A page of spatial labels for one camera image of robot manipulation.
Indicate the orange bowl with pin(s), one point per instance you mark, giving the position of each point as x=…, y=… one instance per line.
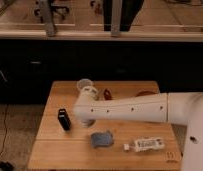
x=145, y=93

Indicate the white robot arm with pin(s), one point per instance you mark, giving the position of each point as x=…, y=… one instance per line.
x=183, y=108

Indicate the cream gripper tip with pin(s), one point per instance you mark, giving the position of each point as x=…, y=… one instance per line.
x=88, y=123

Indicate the red chili pepper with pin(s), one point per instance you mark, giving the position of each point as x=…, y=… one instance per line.
x=107, y=94

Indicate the clear plastic cup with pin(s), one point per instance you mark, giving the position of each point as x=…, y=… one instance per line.
x=83, y=83

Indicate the black standing eraser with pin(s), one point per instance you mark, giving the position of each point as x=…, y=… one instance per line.
x=64, y=119

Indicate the right metal post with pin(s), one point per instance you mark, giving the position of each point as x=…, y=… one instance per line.
x=116, y=17

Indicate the blue sponge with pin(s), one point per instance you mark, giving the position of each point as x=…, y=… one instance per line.
x=102, y=139

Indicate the left metal post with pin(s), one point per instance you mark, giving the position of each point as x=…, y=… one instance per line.
x=47, y=17

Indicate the metal post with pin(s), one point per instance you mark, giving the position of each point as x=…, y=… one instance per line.
x=47, y=17
x=116, y=17

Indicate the black office chair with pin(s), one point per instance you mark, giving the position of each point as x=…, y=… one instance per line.
x=54, y=9

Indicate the white plastic bottle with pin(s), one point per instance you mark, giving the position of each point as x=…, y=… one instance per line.
x=145, y=144

